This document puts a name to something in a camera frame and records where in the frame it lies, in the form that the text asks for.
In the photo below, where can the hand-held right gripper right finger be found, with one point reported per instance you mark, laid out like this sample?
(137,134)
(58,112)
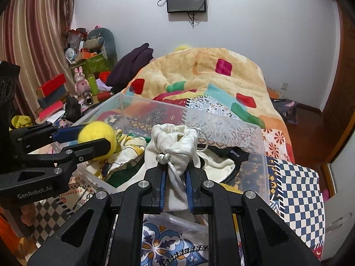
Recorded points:
(189,192)

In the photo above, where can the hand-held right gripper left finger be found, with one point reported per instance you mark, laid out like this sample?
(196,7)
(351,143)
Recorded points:
(162,191)

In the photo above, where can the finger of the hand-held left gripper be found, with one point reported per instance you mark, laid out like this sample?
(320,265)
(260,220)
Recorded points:
(91,148)
(69,133)

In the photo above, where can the yellow felt ball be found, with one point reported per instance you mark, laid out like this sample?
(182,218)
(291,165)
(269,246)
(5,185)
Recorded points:
(94,132)

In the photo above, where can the clear plastic storage bin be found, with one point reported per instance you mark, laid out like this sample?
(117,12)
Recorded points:
(222,124)

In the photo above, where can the red flat box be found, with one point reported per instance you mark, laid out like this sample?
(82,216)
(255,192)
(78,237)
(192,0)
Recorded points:
(51,110)
(52,84)

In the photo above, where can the yellow green cloth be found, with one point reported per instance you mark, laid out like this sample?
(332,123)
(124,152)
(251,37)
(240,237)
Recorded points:
(21,121)

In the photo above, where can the yellow floral cloth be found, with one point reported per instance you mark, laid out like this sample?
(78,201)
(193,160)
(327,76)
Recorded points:
(130,149)

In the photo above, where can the dark grey flat box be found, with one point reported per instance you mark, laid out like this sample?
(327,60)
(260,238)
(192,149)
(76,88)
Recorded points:
(54,97)

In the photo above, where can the metal flashlight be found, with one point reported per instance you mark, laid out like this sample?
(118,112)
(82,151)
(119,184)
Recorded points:
(88,97)

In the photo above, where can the red can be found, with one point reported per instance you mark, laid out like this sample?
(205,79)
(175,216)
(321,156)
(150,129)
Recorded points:
(104,96)

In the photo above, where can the pink rabbit toy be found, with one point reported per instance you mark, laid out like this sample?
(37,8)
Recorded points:
(80,81)

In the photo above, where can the green bottle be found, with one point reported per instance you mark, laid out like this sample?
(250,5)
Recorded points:
(92,86)

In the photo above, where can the red striped curtain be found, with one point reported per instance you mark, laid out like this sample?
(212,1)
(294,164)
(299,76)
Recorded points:
(36,33)

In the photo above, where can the red plush item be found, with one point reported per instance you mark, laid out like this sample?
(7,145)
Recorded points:
(104,76)

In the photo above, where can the green patterned box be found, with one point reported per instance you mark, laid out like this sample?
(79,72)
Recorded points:
(94,65)

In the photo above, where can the white round gadget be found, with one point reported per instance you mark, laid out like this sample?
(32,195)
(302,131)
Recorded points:
(70,54)

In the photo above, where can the orange small box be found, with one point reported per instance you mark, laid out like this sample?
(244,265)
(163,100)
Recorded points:
(86,56)

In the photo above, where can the dark purple garment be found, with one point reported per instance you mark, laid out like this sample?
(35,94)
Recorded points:
(130,63)

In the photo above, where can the grey plush toy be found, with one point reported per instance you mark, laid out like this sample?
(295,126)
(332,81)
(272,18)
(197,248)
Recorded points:
(109,44)

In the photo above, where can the orange cloth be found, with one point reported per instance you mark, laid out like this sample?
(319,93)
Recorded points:
(7,232)

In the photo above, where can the plush orange patterned blanket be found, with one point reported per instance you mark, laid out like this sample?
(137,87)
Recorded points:
(194,69)

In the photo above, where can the purple plastic stool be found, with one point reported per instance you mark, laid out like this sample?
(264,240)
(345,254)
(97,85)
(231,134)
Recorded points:
(287,110)

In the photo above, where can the yellow plush toy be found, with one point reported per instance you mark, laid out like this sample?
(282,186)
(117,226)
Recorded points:
(183,47)

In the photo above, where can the white cabinet panel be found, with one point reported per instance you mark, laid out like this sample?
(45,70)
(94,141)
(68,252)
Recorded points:
(341,199)

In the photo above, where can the brown wooden door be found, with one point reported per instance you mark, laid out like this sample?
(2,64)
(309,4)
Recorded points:
(342,88)

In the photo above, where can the white wall outlet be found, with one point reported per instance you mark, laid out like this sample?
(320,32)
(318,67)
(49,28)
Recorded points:
(284,86)

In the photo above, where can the small black wall monitor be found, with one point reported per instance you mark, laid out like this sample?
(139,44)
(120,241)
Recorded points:
(186,0)

